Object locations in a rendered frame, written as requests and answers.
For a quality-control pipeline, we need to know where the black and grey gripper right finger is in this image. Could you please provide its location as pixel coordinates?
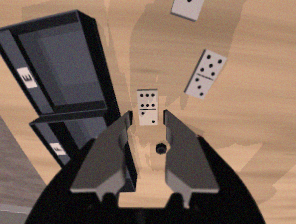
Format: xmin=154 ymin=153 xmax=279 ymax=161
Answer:
xmin=163 ymin=109 xmax=266 ymax=224

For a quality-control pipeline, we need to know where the dark grey rack of three bins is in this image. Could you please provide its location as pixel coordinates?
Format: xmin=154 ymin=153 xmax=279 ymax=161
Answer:
xmin=0 ymin=9 xmax=121 ymax=168

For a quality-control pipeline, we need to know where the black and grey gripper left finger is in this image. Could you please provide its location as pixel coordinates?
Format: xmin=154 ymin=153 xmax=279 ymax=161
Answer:
xmin=24 ymin=111 xmax=133 ymax=224

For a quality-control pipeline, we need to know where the white domino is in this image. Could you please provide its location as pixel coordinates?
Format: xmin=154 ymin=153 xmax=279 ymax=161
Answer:
xmin=170 ymin=0 xmax=204 ymax=22
xmin=137 ymin=89 xmax=158 ymax=125
xmin=184 ymin=49 xmax=227 ymax=100

